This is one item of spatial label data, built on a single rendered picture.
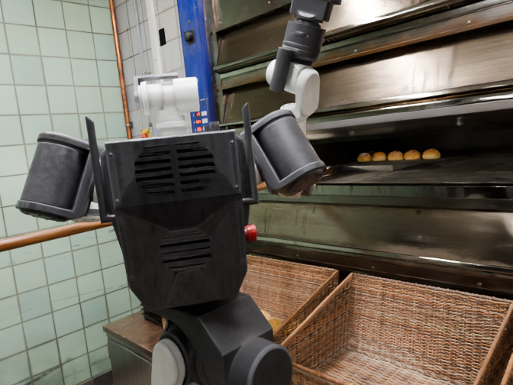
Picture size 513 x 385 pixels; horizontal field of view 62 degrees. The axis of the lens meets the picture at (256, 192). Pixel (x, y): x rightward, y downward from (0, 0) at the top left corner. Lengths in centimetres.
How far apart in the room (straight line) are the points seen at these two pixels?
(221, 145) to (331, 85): 103
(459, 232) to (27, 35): 225
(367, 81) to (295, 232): 68
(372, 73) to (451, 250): 64
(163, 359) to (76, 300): 185
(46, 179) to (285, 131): 44
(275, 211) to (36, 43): 157
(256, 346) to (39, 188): 47
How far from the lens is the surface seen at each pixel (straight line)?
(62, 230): 125
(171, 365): 87
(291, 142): 83
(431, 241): 151
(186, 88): 85
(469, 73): 142
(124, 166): 67
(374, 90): 154
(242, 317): 82
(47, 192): 83
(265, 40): 186
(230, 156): 67
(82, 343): 279
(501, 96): 125
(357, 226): 164
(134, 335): 206
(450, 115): 128
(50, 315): 267
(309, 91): 101
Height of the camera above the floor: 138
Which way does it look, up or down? 7 degrees down
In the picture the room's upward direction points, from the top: 6 degrees counter-clockwise
